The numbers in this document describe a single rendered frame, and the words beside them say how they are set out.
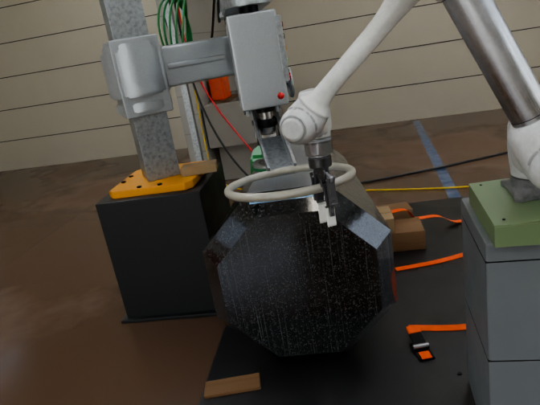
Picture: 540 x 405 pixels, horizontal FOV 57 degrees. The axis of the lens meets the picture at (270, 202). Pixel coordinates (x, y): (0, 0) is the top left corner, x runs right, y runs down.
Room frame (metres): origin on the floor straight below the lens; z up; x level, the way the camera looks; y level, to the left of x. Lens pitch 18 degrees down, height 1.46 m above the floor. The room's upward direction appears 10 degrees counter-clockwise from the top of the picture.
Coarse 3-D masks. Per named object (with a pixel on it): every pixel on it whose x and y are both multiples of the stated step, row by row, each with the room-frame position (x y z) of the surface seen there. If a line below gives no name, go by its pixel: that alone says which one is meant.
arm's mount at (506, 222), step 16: (480, 192) 1.51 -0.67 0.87; (496, 192) 1.48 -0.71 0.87; (480, 208) 1.43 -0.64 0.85; (496, 208) 1.36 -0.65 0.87; (512, 208) 1.34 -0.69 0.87; (528, 208) 1.31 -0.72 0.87; (496, 224) 1.26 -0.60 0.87; (512, 224) 1.24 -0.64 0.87; (528, 224) 1.23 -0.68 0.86; (496, 240) 1.25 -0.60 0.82; (512, 240) 1.24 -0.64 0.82; (528, 240) 1.23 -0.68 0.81
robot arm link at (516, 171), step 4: (508, 124) 1.45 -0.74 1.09; (508, 128) 1.45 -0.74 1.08; (508, 144) 1.45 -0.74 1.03; (508, 148) 1.45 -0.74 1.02; (508, 152) 1.45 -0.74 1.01; (512, 152) 1.40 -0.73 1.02; (508, 156) 1.46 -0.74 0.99; (512, 156) 1.41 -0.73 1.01; (512, 160) 1.42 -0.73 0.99; (516, 160) 1.37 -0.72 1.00; (512, 164) 1.43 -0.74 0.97; (516, 164) 1.39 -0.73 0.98; (512, 168) 1.44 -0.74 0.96; (516, 168) 1.42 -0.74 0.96; (520, 168) 1.38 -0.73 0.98; (512, 172) 1.44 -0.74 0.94; (516, 172) 1.42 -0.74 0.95; (520, 172) 1.40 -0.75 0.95; (516, 176) 1.42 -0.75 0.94; (520, 176) 1.40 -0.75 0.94; (524, 176) 1.39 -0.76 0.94
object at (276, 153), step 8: (272, 112) 2.59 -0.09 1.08; (256, 128) 2.36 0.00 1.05; (280, 136) 2.34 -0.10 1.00; (264, 144) 2.28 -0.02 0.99; (272, 144) 2.27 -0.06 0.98; (280, 144) 2.26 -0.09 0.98; (288, 144) 2.16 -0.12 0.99; (264, 152) 2.12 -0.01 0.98; (272, 152) 2.20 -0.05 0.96; (280, 152) 2.19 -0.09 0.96; (288, 152) 2.11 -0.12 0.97; (264, 160) 2.07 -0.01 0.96; (272, 160) 2.13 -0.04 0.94; (280, 160) 2.12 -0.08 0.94; (288, 160) 2.11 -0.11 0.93; (272, 168) 2.06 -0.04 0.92
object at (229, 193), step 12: (288, 168) 2.00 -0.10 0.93; (300, 168) 1.99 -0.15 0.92; (336, 168) 1.88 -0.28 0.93; (348, 168) 1.76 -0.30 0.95; (240, 180) 1.90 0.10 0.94; (252, 180) 1.95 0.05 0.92; (336, 180) 1.59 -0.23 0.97; (348, 180) 1.63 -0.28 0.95; (228, 192) 1.70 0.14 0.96; (276, 192) 1.55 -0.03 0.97; (288, 192) 1.54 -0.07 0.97; (300, 192) 1.54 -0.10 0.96; (312, 192) 1.54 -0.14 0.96
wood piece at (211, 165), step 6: (198, 162) 2.84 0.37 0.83; (204, 162) 2.81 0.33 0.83; (210, 162) 2.79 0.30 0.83; (216, 162) 2.82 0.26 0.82; (186, 168) 2.76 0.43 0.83; (192, 168) 2.76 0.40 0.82; (198, 168) 2.76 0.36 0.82; (204, 168) 2.76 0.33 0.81; (210, 168) 2.76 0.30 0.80; (216, 168) 2.77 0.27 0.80; (186, 174) 2.76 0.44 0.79; (192, 174) 2.76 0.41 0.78
